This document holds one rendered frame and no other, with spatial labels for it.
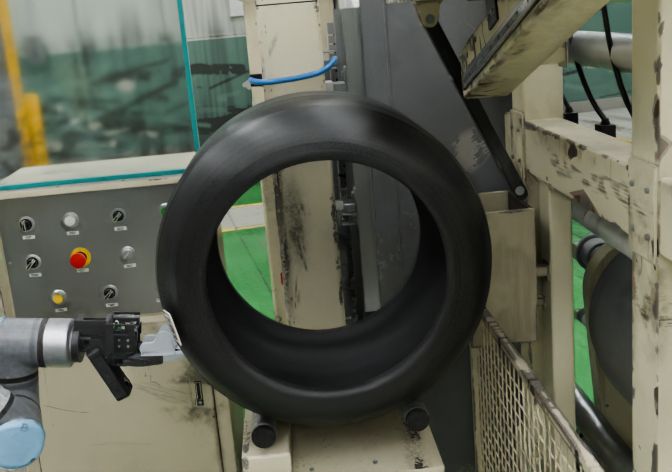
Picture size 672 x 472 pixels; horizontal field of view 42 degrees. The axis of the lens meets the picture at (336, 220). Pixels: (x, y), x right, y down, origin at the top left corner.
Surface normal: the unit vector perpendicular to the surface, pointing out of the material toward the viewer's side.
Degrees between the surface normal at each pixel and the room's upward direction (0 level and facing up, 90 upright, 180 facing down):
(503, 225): 90
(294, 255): 90
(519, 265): 90
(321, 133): 80
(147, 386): 90
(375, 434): 0
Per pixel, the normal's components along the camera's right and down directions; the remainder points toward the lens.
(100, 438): 0.07, 0.23
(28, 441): 0.42, 0.26
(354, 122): 0.17, -0.55
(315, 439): -0.08, -0.97
